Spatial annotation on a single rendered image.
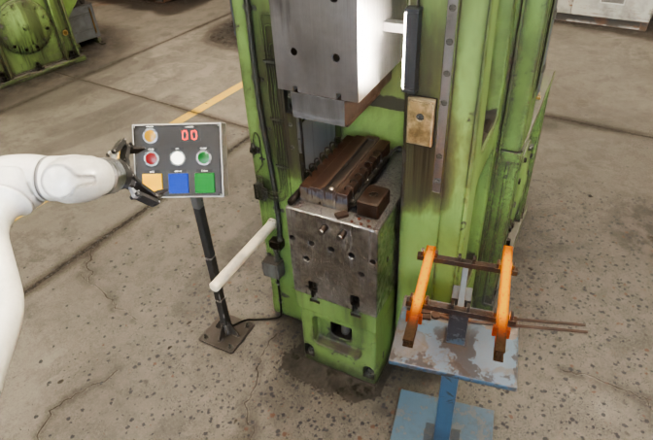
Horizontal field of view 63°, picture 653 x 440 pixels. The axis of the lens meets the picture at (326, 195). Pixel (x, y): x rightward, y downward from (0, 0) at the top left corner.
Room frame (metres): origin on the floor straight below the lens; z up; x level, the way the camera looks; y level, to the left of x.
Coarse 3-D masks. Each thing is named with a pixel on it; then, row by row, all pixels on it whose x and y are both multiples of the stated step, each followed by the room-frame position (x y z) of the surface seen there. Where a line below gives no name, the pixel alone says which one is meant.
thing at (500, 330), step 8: (504, 248) 1.30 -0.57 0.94; (512, 248) 1.29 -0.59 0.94; (504, 256) 1.25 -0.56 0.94; (504, 264) 1.22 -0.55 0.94; (504, 272) 1.19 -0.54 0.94; (504, 280) 1.15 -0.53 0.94; (504, 288) 1.12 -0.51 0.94; (504, 296) 1.09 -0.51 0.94; (504, 304) 1.06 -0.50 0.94; (504, 312) 1.03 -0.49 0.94; (504, 320) 1.00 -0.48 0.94; (496, 328) 0.97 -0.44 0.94; (504, 328) 0.96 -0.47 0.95; (496, 336) 0.97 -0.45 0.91; (504, 336) 0.93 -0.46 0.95; (496, 344) 0.91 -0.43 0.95; (504, 344) 0.91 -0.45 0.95; (496, 352) 0.91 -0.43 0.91; (504, 352) 0.88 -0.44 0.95; (496, 360) 0.89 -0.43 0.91
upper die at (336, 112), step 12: (384, 84) 1.86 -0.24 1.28; (300, 96) 1.64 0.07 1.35; (312, 96) 1.62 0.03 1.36; (372, 96) 1.77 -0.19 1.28; (300, 108) 1.65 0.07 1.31; (312, 108) 1.62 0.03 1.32; (324, 108) 1.60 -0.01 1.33; (336, 108) 1.58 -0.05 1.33; (348, 108) 1.59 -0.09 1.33; (360, 108) 1.67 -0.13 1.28; (324, 120) 1.60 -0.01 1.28; (336, 120) 1.58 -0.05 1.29; (348, 120) 1.59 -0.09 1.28
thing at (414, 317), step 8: (432, 248) 1.32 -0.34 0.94; (424, 256) 1.28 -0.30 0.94; (432, 256) 1.27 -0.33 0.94; (424, 264) 1.24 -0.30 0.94; (424, 272) 1.21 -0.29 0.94; (424, 280) 1.17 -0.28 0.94; (416, 288) 1.14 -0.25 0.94; (424, 288) 1.14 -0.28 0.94; (416, 296) 1.11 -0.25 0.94; (424, 296) 1.11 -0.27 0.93; (416, 304) 1.08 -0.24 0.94; (408, 312) 1.04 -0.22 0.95; (416, 312) 1.04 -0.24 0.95; (408, 320) 1.02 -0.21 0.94; (416, 320) 1.01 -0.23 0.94; (408, 328) 0.98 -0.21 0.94; (416, 328) 1.00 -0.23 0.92; (408, 336) 0.96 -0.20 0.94; (408, 344) 0.94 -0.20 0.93
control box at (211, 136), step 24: (144, 144) 1.77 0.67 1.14; (168, 144) 1.76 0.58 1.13; (192, 144) 1.75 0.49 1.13; (216, 144) 1.75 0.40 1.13; (144, 168) 1.72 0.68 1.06; (168, 168) 1.72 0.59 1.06; (192, 168) 1.71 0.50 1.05; (216, 168) 1.70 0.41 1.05; (168, 192) 1.67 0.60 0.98; (192, 192) 1.66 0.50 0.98; (216, 192) 1.66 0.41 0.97
